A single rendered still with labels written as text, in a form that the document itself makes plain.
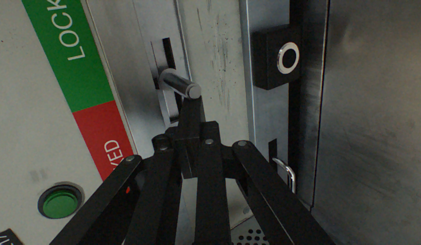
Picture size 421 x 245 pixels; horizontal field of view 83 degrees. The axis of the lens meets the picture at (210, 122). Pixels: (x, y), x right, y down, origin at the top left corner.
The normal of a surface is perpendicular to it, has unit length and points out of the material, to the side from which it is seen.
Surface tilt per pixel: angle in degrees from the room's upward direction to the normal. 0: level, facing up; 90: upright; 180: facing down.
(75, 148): 90
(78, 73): 90
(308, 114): 0
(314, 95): 0
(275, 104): 90
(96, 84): 90
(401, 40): 0
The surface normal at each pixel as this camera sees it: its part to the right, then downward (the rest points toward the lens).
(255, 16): 0.51, 0.33
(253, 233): -0.14, -0.88
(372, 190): -0.85, 0.34
